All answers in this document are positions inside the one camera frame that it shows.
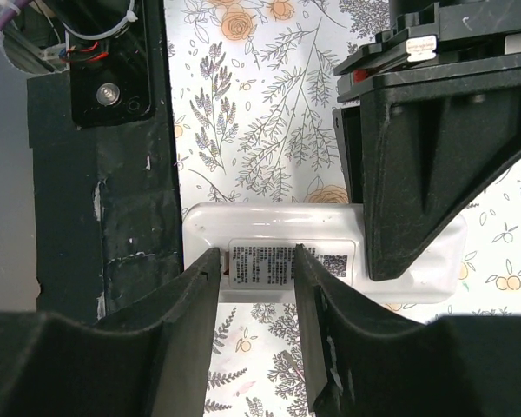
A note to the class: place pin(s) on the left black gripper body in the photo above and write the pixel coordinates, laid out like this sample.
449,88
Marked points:
429,41

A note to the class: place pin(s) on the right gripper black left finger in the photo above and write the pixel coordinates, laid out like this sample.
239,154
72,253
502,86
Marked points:
150,358

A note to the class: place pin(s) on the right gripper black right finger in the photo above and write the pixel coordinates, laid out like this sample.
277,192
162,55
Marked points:
361,359

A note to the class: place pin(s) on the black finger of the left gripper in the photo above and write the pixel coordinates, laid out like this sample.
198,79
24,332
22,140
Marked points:
347,128
428,150

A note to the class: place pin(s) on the white remote control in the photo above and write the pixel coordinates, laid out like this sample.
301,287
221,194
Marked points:
257,243

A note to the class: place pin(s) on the floral patterned table mat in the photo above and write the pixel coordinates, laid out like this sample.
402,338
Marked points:
253,93

